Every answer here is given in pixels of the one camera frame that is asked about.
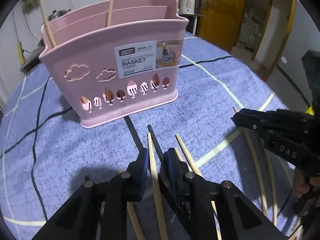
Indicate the yellow wooden door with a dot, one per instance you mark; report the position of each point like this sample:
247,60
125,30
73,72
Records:
221,22

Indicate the black chopstick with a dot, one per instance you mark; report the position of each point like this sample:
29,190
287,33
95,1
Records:
180,208
134,133

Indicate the blue checked tablecloth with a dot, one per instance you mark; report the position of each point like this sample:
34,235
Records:
46,153

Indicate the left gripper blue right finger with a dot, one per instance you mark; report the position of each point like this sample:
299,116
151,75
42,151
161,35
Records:
175,170

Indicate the bamboo chopstick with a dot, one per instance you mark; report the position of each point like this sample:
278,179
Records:
197,171
131,211
178,154
46,25
273,187
109,17
255,164
156,191

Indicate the yellow power strip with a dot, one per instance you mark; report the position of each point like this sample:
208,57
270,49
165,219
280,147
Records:
20,53

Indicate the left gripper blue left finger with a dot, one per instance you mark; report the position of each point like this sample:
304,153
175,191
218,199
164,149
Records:
137,181

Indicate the white electric kettle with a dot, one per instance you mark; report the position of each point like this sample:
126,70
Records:
188,6

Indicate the metal kitchen shelf table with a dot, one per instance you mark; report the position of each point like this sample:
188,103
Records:
190,21

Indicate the pink plastic chopstick basket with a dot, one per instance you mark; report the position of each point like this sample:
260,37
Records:
106,73

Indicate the green hanging cloth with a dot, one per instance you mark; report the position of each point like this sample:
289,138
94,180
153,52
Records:
29,5

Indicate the stainless steel steamer pot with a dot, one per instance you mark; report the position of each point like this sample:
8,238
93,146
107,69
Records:
57,14

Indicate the person's right hand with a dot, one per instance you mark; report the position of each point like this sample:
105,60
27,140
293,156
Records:
300,186

